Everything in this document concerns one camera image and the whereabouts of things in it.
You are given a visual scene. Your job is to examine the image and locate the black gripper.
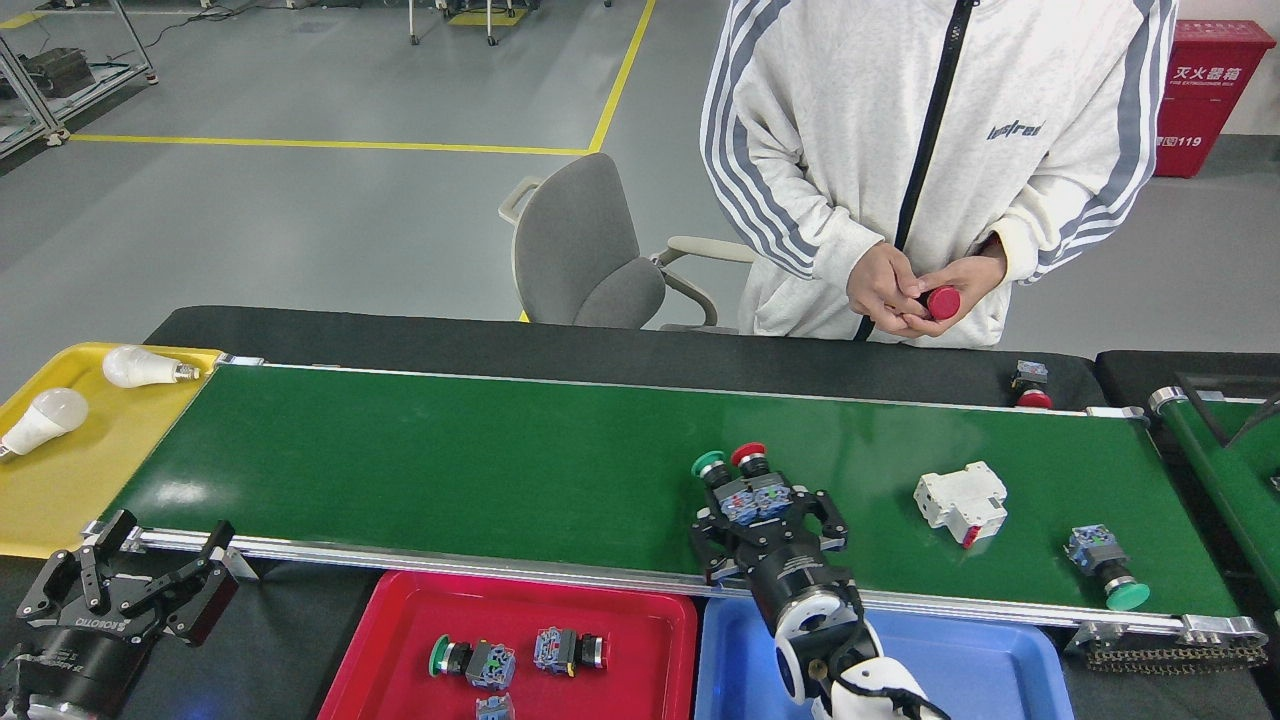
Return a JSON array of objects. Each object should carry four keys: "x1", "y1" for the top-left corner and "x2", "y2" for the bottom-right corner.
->
[
  {"x1": 688, "y1": 487, "x2": 859, "y2": 626},
  {"x1": 0, "y1": 510, "x2": 241, "y2": 720}
]

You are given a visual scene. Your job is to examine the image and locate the white circuit breaker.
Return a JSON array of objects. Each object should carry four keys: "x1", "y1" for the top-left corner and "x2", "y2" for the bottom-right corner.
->
[{"x1": 913, "y1": 461, "x2": 1009, "y2": 550}]

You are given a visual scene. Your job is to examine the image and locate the yellow plastic tray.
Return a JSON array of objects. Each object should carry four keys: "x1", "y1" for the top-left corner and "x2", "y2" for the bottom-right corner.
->
[{"x1": 0, "y1": 342, "x2": 226, "y2": 561}]

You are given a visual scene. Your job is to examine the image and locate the red plastic tray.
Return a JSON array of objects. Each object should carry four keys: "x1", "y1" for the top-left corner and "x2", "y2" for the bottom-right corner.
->
[{"x1": 318, "y1": 570, "x2": 699, "y2": 720}]

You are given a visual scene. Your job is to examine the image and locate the blue plastic tray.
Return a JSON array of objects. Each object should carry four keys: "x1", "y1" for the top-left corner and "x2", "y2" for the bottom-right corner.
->
[{"x1": 695, "y1": 597, "x2": 1076, "y2": 720}]

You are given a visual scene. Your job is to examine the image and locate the long green conveyor belt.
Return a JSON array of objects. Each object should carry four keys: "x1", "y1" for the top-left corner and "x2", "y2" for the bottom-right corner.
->
[{"x1": 80, "y1": 352, "x2": 1271, "y2": 651}]

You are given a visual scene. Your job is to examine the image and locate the short green conveyor belt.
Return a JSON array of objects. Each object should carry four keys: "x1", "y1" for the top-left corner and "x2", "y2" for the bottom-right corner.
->
[{"x1": 1148, "y1": 387, "x2": 1280, "y2": 611}]

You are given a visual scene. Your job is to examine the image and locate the person's right hand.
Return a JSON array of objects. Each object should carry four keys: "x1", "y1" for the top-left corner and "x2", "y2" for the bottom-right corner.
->
[{"x1": 846, "y1": 240, "x2": 926, "y2": 341}]

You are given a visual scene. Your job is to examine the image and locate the person's left hand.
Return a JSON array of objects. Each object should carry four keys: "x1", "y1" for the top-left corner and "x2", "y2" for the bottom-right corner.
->
[{"x1": 895, "y1": 240, "x2": 1008, "y2": 339}]

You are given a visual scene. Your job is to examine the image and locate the white light bulb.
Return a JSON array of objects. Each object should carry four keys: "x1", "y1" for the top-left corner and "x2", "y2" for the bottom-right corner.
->
[
  {"x1": 102, "y1": 345, "x2": 201, "y2": 390},
  {"x1": 0, "y1": 388, "x2": 91, "y2": 463}
]

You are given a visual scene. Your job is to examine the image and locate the grey office chair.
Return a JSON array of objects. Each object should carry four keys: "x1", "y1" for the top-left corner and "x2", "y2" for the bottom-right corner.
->
[{"x1": 498, "y1": 152, "x2": 756, "y2": 334}]

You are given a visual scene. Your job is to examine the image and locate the person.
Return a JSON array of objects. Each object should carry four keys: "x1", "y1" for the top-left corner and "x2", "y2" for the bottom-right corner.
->
[{"x1": 700, "y1": 0, "x2": 1181, "y2": 349}]

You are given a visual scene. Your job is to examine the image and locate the black guide bar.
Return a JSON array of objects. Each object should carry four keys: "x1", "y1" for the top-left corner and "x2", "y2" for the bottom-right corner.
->
[{"x1": 1173, "y1": 372, "x2": 1231, "y2": 448}]

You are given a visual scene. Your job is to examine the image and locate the grey metal shelf rack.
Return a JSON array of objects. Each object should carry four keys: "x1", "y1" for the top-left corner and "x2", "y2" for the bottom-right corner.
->
[{"x1": 0, "y1": 0, "x2": 159, "y2": 161}]

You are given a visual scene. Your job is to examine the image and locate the black equipment box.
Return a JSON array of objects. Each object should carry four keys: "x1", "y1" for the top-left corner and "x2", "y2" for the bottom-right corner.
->
[{"x1": 25, "y1": 48, "x2": 96, "y2": 98}]

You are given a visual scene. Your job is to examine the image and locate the red fire extinguisher box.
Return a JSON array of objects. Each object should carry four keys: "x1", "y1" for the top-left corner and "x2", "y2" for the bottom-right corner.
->
[{"x1": 1153, "y1": 20, "x2": 1278, "y2": 179}]

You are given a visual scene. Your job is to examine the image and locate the white metal rack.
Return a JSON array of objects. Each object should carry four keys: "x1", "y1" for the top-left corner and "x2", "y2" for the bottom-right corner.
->
[{"x1": 290, "y1": 0, "x2": 421, "y2": 46}]

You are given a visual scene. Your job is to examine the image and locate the conveyor drive chain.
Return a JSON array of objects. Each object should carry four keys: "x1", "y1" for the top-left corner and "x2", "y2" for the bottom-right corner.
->
[{"x1": 1085, "y1": 640, "x2": 1269, "y2": 673}]

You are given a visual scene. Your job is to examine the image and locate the black cable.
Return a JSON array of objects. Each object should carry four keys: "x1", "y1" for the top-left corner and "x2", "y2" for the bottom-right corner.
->
[{"x1": 1225, "y1": 390, "x2": 1280, "y2": 448}]

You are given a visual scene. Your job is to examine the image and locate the metal cart frame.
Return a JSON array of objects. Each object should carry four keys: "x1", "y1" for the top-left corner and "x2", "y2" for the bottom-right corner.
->
[{"x1": 440, "y1": 0, "x2": 546, "y2": 46}]

